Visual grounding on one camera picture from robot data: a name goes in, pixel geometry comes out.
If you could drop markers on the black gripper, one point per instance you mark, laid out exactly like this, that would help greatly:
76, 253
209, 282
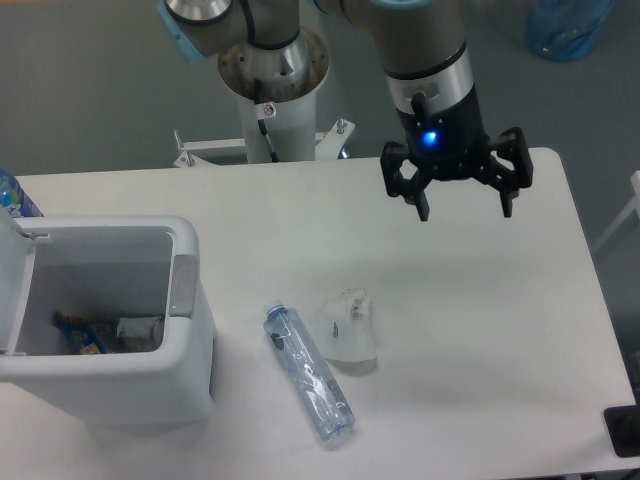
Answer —
440, 135

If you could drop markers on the clear plastic bag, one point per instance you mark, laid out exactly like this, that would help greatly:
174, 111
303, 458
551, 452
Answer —
344, 333

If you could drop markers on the clear plastic water bottle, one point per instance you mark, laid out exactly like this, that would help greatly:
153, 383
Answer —
309, 373

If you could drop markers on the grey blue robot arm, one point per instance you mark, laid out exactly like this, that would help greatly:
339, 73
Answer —
421, 46

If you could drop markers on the white trash can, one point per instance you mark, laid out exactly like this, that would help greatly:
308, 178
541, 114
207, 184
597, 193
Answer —
101, 269

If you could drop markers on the blue water jug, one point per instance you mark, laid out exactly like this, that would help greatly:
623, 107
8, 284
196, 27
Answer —
565, 31

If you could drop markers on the black device at table edge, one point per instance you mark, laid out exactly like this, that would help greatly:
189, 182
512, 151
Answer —
623, 426

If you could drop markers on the crumpled silver wrapper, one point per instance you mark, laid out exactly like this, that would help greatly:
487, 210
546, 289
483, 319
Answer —
140, 334

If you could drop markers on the blue snack wrapper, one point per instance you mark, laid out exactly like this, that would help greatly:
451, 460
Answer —
80, 336

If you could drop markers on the blue labelled bottle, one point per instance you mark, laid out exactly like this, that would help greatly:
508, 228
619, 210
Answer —
15, 201

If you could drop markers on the white frame at right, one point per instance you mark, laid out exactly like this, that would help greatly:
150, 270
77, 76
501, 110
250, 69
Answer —
624, 222

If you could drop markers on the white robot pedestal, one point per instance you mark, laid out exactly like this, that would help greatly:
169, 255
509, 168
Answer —
276, 93

